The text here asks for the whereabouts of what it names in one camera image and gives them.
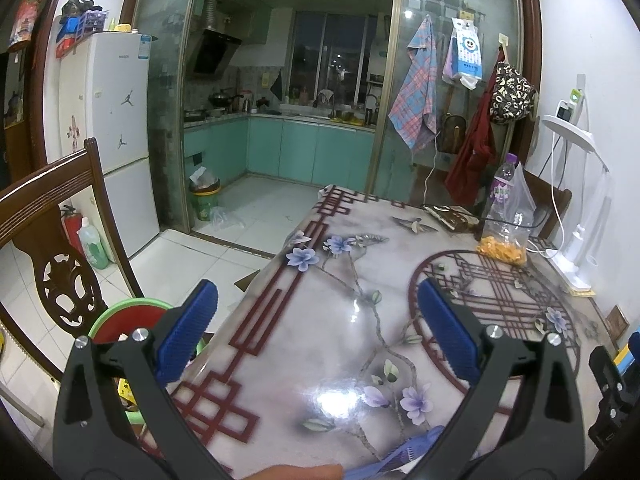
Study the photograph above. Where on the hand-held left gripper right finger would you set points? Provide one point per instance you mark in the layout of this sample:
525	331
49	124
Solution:
450	330

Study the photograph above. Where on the green kitchen waste bin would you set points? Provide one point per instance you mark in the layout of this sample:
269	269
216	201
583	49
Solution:
205	205

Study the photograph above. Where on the purple cap water bottle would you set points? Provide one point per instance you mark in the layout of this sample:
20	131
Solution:
502	190

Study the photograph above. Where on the white power strip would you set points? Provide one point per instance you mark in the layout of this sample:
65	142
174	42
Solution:
555	256

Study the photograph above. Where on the plain wooden chair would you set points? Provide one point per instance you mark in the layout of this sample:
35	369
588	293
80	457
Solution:
557	205

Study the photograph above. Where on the clear bag of orange snacks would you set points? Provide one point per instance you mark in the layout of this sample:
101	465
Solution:
505	252

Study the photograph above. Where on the plaid towel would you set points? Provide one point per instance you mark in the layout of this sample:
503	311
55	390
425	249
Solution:
415	95

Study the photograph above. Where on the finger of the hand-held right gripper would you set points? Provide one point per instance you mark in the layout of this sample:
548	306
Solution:
605	375
631	355

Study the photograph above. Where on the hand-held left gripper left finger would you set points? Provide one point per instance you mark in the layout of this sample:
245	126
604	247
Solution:
187	330

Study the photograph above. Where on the carved wooden chair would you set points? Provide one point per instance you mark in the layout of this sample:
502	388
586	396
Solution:
50	185

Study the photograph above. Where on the black range hood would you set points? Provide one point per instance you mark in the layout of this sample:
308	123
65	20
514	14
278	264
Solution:
212	52

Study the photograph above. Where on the blue white hanging package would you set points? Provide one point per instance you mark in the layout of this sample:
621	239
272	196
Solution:
465	50

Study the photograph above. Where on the red fire extinguisher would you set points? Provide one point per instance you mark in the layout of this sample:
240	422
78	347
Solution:
72	230

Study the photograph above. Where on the red wall hanging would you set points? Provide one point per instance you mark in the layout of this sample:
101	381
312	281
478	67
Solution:
27	20

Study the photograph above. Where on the cardboard piece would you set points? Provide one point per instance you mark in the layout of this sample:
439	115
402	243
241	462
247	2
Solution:
247	282

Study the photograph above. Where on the blue plastic baskets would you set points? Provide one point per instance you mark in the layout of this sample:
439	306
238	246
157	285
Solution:
80	27

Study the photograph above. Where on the brown patterned pouch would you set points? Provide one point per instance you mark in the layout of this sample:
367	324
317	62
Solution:
452	219

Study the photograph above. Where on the white desk lamp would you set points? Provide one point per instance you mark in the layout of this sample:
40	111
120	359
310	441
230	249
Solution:
580	255

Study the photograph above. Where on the green detergent bottle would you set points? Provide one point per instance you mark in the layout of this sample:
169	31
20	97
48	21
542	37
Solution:
95	250

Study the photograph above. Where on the teal kitchen cabinets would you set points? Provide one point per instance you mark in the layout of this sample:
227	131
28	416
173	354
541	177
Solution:
300	150

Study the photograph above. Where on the clear plastic floor bag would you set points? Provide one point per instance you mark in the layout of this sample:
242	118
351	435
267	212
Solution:
227	220

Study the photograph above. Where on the white refrigerator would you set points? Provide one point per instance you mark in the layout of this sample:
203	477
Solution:
115	135

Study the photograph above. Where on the black wok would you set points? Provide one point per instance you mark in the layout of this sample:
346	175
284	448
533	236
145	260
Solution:
220	100

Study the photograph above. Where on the kitchen window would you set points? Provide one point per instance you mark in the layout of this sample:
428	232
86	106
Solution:
335	55

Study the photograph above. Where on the yellow green item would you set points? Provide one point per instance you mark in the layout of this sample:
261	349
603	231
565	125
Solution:
121	26

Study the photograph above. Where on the red garment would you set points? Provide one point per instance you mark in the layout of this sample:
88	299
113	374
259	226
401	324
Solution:
472	160

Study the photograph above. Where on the brown patterned bag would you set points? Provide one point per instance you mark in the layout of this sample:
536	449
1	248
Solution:
512	92

